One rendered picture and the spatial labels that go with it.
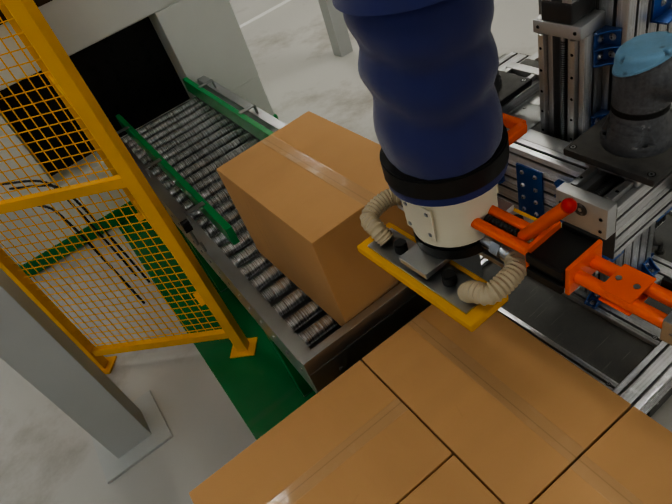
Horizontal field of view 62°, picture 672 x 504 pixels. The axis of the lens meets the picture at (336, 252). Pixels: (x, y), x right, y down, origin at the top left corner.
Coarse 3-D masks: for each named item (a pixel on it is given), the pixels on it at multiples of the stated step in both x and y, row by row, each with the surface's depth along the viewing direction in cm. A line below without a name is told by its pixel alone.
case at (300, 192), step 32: (288, 128) 193; (320, 128) 187; (256, 160) 184; (288, 160) 178; (320, 160) 173; (352, 160) 168; (256, 192) 170; (288, 192) 165; (320, 192) 161; (352, 192) 157; (256, 224) 187; (288, 224) 154; (320, 224) 150; (352, 224) 151; (384, 224) 159; (288, 256) 177; (320, 256) 150; (352, 256) 157; (320, 288) 168; (352, 288) 163; (384, 288) 172
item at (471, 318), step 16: (368, 240) 122; (400, 240) 115; (368, 256) 119; (384, 256) 116; (400, 272) 113; (448, 272) 105; (464, 272) 108; (416, 288) 109; (432, 288) 107; (448, 288) 105; (448, 304) 103; (464, 304) 102; (480, 304) 101; (496, 304) 101; (464, 320) 100; (480, 320) 99
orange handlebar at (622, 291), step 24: (504, 120) 120; (504, 216) 99; (504, 240) 95; (600, 264) 86; (624, 264) 84; (600, 288) 82; (624, 288) 81; (648, 288) 80; (624, 312) 81; (648, 312) 78
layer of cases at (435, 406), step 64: (448, 320) 166; (384, 384) 159; (448, 384) 151; (512, 384) 146; (576, 384) 141; (256, 448) 153; (320, 448) 148; (384, 448) 143; (448, 448) 140; (512, 448) 134; (576, 448) 130; (640, 448) 126
